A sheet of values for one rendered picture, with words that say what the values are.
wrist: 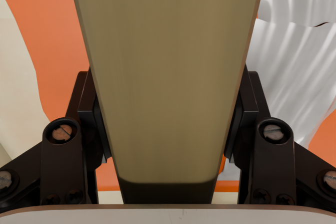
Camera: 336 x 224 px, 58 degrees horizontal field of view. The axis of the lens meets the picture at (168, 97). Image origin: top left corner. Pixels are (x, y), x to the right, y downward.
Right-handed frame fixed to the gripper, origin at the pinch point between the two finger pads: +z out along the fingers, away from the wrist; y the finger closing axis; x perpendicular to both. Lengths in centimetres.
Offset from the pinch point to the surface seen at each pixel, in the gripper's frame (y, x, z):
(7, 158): -13.8, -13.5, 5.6
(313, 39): 8.0, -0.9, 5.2
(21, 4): -7.6, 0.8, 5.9
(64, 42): -6.0, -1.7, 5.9
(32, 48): -8.0, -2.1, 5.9
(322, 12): 7.9, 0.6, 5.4
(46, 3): -6.3, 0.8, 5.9
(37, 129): -10.1, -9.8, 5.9
